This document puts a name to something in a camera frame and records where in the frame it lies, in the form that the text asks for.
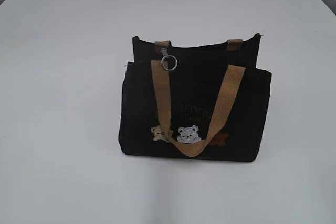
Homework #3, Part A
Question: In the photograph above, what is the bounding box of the silver key ring clasp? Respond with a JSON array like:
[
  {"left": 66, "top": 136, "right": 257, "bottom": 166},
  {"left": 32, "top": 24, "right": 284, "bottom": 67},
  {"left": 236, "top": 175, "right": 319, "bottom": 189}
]
[{"left": 161, "top": 48, "right": 178, "bottom": 71}]

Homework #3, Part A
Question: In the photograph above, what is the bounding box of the black canvas tote bag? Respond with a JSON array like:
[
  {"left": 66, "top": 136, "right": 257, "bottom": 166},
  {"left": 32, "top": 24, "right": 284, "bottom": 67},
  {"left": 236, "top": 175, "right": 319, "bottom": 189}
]
[{"left": 119, "top": 34, "right": 272, "bottom": 162}]

